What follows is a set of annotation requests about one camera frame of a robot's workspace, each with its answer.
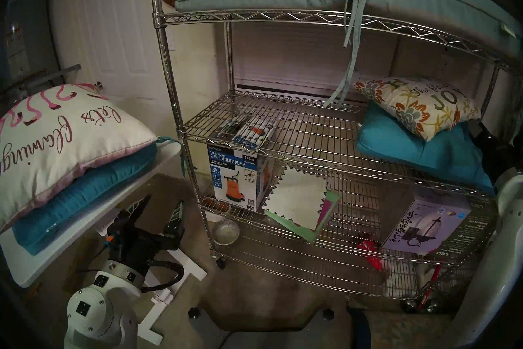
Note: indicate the zigzag-edged paper sheets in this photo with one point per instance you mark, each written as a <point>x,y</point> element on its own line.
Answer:
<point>331,205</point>

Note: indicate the teal seat cushion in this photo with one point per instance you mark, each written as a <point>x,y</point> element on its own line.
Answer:
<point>433,156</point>
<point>90,188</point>

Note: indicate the white rolling side table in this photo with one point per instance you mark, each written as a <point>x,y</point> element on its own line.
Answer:
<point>135,184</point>

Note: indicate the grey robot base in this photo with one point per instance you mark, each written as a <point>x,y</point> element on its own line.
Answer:
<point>265,338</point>

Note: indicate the red plastic item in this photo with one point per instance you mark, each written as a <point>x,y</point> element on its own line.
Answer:
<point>369,250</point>

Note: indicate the floral print throw pillow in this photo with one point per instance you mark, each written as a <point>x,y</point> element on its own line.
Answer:
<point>421,107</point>

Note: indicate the small metal bowl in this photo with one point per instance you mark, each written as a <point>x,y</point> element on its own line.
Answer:
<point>225,233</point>

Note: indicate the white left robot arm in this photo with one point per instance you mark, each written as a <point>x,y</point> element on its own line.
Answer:
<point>98,311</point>

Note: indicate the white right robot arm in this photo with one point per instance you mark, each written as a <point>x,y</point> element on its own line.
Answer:
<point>490,270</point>

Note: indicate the utility pump cardboard box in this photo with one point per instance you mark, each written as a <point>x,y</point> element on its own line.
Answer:
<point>229,172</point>

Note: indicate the white wall light switch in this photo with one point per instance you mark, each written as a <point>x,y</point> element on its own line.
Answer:
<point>170,41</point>

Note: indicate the magenta paper sheet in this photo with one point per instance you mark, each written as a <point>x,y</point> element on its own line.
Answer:
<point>325,211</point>

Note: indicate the white pink script pillow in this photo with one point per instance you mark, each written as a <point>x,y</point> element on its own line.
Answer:
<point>61,148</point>

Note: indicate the white crumpled bag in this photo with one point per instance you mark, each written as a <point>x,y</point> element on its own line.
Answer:
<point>398,282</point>

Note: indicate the white panel door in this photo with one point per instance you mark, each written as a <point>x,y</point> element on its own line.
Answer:
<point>118,25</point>

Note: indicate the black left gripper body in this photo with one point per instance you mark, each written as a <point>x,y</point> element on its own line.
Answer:
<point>139,244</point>

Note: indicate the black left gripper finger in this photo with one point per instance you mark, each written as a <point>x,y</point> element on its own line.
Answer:
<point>137,209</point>
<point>175,219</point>

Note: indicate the wooden board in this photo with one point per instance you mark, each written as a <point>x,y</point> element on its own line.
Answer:
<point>81,256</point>

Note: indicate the lamp picture cardboard box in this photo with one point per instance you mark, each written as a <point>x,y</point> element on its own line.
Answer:
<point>425,221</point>

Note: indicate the black round knob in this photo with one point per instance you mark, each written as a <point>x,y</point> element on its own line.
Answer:
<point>328,314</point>
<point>194,312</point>

